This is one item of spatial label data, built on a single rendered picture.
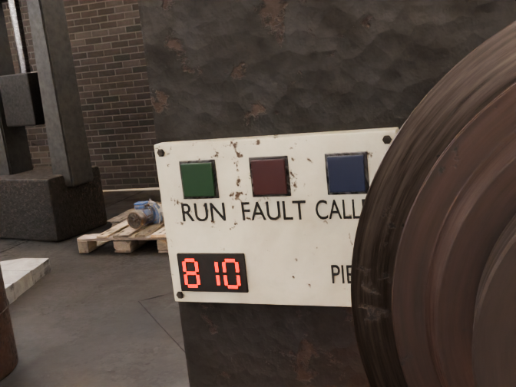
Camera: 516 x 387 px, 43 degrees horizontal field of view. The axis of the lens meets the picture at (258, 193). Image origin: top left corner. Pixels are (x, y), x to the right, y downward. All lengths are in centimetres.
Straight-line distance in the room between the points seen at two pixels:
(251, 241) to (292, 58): 19
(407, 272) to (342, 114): 21
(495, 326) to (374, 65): 31
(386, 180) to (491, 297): 13
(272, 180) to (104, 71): 720
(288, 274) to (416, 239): 23
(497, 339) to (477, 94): 17
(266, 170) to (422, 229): 22
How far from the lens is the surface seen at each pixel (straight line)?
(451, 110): 49
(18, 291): 454
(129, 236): 507
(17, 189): 601
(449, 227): 48
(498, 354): 44
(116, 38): 773
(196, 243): 72
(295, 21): 67
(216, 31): 69
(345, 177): 64
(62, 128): 574
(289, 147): 65
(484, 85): 49
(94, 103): 795
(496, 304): 43
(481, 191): 46
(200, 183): 69
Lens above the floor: 131
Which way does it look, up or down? 11 degrees down
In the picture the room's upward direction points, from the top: 6 degrees counter-clockwise
